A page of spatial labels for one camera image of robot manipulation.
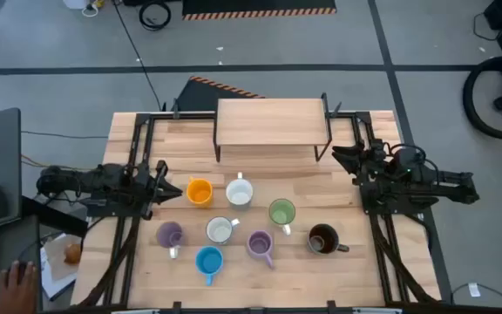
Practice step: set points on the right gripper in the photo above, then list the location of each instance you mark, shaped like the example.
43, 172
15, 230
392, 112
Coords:
375, 159

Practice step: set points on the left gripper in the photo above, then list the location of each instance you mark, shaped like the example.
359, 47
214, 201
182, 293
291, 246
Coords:
144, 185

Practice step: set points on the orange mug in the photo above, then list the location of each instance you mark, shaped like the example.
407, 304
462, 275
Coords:
199, 192

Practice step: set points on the brown round pastry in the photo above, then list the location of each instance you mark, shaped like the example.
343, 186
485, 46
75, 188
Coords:
72, 254

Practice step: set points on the white paper stack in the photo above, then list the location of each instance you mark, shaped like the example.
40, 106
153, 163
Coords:
52, 279

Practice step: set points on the wooden shelf riser black legs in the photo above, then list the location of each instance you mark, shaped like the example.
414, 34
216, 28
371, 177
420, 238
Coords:
273, 122

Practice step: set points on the white container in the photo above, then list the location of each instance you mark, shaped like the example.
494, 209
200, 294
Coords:
74, 3

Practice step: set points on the white floor tag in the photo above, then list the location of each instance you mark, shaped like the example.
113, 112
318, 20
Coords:
474, 289

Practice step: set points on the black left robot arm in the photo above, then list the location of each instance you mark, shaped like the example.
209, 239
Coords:
98, 179

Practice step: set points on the teal mug white inside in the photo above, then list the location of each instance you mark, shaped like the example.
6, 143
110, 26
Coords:
239, 193

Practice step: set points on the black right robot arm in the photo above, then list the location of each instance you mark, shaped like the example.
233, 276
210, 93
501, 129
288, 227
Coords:
447, 185

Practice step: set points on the small hazard-striped black mat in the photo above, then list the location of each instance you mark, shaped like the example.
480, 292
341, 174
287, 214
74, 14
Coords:
198, 98

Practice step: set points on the dark glazed mug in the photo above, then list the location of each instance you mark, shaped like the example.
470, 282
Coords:
323, 239

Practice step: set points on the smooth purple mug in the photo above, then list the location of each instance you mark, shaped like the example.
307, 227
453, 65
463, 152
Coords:
169, 234

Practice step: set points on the person's hand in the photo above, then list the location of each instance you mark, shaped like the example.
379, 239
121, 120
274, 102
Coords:
15, 292

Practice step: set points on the black metal table frame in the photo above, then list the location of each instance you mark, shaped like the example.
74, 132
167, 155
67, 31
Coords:
181, 116

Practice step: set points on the ribbed purple mug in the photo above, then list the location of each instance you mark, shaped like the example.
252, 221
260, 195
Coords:
259, 244

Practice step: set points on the white metal bracket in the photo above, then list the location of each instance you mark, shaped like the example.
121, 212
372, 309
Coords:
377, 311
135, 311

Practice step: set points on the patterned white mug blue rim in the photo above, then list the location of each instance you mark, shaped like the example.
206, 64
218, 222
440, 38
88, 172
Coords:
219, 230

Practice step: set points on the long hazard-striped black mat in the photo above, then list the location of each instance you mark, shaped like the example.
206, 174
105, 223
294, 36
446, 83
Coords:
255, 6

